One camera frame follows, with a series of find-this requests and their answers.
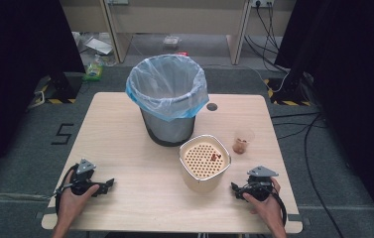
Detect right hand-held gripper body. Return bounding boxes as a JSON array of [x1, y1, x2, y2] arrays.
[[240, 166, 280, 202]]

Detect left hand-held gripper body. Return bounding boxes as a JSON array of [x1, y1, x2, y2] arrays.
[[69, 158, 102, 196]]

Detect person's right hand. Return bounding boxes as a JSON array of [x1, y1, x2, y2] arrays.
[[242, 177, 285, 230]]

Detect person's left hand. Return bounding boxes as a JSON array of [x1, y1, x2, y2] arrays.
[[57, 183, 100, 229]]

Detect beige container with perforated strainer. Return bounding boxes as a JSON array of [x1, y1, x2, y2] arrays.
[[179, 134, 232, 194]]

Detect clear plastic cup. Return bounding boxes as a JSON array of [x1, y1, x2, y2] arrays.
[[231, 127, 256, 156]]

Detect grey trash bin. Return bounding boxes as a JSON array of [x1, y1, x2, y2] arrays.
[[140, 106, 196, 148]]

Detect black stand base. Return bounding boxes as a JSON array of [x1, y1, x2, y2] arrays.
[[34, 71, 83, 105], [263, 76, 312, 107]]

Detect green packet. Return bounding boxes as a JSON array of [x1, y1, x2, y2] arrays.
[[81, 54, 105, 82]]

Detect blue plastic bin liner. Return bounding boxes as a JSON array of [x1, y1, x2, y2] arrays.
[[125, 54, 210, 123]]

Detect dark curtain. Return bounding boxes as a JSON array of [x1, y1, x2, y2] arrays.
[[274, 0, 374, 236], [0, 0, 87, 196]]

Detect white flat box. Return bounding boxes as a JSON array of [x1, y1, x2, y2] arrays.
[[84, 37, 114, 57]]

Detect clear plastic box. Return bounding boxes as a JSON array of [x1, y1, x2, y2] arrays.
[[162, 35, 183, 48]]

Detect beige background desk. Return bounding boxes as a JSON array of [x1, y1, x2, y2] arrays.
[[59, 0, 297, 66]]

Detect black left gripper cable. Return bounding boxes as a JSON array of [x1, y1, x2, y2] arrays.
[[54, 164, 80, 216]]

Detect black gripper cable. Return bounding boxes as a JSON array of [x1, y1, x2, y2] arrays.
[[271, 190, 289, 228], [54, 164, 80, 216]]

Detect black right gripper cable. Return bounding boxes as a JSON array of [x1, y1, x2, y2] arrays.
[[271, 190, 289, 228]]

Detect long black floor cable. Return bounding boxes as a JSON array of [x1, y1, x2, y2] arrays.
[[303, 112, 346, 238]]

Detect black floor cable bundle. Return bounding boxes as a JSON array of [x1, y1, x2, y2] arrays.
[[269, 111, 328, 141]]

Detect white floor cable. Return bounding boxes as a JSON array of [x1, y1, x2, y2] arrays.
[[202, 62, 291, 94]]

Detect black wall cables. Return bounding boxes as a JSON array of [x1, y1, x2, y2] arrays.
[[243, 2, 290, 73]]

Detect white wall socket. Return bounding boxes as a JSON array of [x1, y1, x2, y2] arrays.
[[251, 0, 276, 8]]

